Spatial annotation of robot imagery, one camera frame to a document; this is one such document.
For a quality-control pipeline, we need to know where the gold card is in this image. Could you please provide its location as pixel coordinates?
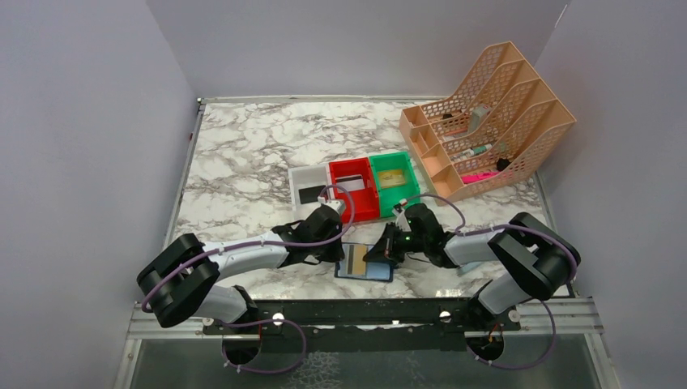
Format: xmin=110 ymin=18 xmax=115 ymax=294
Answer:
xmin=377 ymin=169 xmax=407 ymax=189
xmin=346 ymin=244 xmax=368 ymax=276

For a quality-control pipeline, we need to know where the navy blue card holder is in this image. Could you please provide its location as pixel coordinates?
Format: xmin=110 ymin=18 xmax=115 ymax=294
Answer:
xmin=334 ymin=242 xmax=393 ymax=282

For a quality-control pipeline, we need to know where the red plastic bin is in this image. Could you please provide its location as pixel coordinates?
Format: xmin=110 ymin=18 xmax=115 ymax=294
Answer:
xmin=328 ymin=157 xmax=381 ymax=223

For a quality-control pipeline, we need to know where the white plastic bin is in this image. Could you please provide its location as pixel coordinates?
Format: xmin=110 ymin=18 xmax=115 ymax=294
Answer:
xmin=288 ymin=164 xmax=329 ymax=220

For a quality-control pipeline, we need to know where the green plastic bin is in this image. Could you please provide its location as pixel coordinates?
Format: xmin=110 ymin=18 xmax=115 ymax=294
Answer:
xmin=369 ymin=152 xmax=420 ymax=218

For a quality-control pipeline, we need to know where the peach desk organizer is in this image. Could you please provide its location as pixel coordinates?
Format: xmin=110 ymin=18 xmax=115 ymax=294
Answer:
xmin=399 ymin=41 xmax=577 ymax=201

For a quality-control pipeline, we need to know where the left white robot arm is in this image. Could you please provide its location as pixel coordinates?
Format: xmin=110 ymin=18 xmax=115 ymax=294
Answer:
xmin=136 ymin=200 xmax=346 ymax=328

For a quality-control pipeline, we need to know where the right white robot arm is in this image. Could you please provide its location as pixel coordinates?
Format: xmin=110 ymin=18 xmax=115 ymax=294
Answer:
xmin=363 ymin=203 xmax=581 ymax=320

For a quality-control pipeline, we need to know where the black card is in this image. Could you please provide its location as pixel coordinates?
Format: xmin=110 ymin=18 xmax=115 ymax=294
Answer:
xmin=297 ymin=186 xmax=325 ymax=205

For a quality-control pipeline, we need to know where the white grey card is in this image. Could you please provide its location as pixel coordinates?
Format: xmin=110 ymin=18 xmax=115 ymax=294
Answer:
xmin=337 ymin=175 xmax=366 ymax=192

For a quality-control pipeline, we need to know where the green capped marker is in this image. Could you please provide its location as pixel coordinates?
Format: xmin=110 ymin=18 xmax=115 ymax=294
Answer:
xmin=452 ymin=143 xmax=493 ymax=161

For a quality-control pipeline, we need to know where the black binder clip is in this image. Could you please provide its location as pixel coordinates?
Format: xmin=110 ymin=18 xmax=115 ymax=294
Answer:
xmin=496 ymin=158 xmax=511 ymax=172

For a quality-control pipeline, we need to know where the grey eraser block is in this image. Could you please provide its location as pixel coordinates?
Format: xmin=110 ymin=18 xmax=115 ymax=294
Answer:
xmin=467 ymin=105 xmax=492 ymax=134

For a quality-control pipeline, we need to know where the black front rail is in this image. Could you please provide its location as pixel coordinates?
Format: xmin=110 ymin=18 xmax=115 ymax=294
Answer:
xmin=203 ymin=297 xmax=520 ymax=353

